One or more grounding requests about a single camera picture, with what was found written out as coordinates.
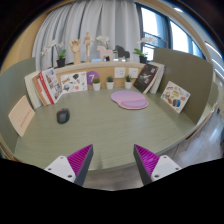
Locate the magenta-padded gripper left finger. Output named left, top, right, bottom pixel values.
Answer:
left=43, top=143, right=95, bottom=187

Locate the white book with red label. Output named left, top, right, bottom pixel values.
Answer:
left=35, top=78, right=51, bottom=106

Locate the white wall switch plate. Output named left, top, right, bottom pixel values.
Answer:
left=128, top=67, right=139, bottom=79

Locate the pink horse figure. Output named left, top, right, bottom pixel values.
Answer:
left=96, top=45, right=115, bottom=62

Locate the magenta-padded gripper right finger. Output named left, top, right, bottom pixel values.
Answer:
left=133, top=143, right=183, bottom=186

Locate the colourful food sticker sheet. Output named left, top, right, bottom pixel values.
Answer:
left=160, top=80, right=192, bottom=114

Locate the wide white sticker sheet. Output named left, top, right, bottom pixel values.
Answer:
left=60, top=71, right=89, bottom=94

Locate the white orchid in black pot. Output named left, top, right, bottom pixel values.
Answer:
left=133, top=36, right=158, bottom=64
left=40, top=40, right=67, bottom=69

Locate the white wall socket plate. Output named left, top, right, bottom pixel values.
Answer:
left=114, top=67, right=126, bottom=79

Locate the beige card booklet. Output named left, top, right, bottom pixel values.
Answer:
left=7, top=95, right=36, bottom=138

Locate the thick white book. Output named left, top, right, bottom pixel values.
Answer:
left=23, top=70, right=44, bottom=110

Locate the dark grey horse figure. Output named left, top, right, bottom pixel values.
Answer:
left=113, top=45, right=131, bottom=62

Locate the white orchid behind horse figures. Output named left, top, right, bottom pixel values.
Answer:
left=95, top=35, right=111, bottom=51

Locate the wooden hand model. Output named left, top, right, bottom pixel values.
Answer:
left=69, top=38, right=82, bottom=65

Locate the grey curtain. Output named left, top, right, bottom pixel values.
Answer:
left=32, top=0, right=143, bottom=71

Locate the wooden mannequin figure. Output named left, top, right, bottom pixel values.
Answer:
left=83, top=31, right=95, bottom=63

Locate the round purple number sign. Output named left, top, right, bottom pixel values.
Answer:
left=86, top=70, right=100, bottom=86

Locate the black computer mouse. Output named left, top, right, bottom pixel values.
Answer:
left=56, top=107, right=71, bottom=125

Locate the brown cork-cover book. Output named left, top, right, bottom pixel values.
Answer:
left=32, top=74, right=51, bottom=107

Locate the purple mouse pad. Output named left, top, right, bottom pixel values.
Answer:
left=110, top=89, right=149, bottom=110

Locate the black-cover book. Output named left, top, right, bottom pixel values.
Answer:
left=133, top=63, right=160, bottom=94

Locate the dark-framed window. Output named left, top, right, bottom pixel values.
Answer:
left=134, top=3, right=224, bottom=88

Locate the small plant in white pot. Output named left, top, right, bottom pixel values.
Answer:
left=124, top=74, right=133, bottom=90
left=92, top=77, right=102, bottom=92
left=105, top=76, right=115, bottom=90

